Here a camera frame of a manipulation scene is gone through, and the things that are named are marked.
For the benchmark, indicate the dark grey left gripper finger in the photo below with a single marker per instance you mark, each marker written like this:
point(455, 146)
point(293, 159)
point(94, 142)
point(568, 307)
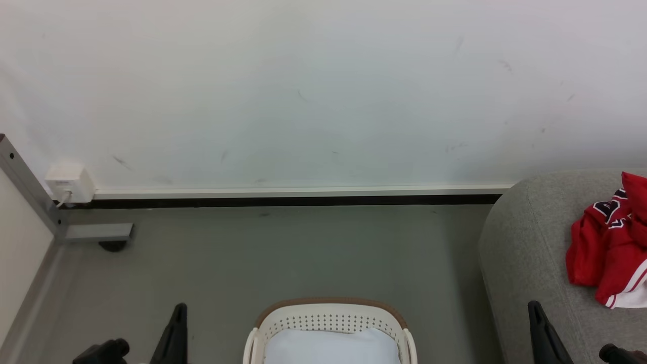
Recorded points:
point(172, 338)

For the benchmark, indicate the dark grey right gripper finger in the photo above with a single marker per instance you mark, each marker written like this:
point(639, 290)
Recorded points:
point(548, 341)

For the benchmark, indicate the red basketball jersey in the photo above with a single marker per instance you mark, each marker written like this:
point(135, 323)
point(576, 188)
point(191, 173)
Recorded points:
point(604, 253)

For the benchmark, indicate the white perforated laundry basket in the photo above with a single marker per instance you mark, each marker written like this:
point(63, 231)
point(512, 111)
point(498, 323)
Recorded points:
point(328, 316)

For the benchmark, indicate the white cloth in basket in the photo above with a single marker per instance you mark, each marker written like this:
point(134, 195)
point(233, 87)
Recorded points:
point(331, 349)

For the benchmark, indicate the grey fabric sofa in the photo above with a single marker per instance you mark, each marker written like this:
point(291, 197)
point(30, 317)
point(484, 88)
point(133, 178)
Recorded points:
point(530, 263)

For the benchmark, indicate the black caster wheel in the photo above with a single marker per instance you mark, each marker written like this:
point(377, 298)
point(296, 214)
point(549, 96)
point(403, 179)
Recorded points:
point(112, 246)

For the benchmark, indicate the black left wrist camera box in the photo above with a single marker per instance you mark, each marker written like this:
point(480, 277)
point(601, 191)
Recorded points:
point(103, 352)

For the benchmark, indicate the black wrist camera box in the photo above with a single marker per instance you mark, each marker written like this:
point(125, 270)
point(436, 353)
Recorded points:
point(103, 352)
point(624, 355)

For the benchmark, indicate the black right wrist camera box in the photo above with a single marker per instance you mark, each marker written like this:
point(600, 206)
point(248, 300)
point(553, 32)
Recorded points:
point(624, 355)

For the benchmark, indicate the grey metal frame foot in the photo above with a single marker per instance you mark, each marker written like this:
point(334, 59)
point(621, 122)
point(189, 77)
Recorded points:
point(98, 232)

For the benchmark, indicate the white wall socket box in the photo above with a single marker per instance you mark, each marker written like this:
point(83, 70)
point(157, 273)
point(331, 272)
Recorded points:
point(68, 181)

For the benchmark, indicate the white wall baseboard strip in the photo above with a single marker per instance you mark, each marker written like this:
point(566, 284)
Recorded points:
point(303, 191)

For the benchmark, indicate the grey metal partition frame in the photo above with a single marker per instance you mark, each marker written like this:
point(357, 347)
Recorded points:
point(25, 187)

